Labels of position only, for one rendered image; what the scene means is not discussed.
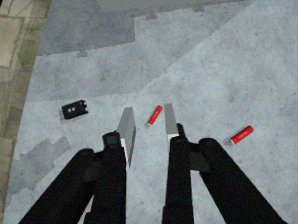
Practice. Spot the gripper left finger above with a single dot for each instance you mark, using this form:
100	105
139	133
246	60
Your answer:
66	198

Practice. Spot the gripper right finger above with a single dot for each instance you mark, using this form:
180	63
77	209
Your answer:
235	196

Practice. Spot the black nine-volt battery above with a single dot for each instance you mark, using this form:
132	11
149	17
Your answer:
74	109

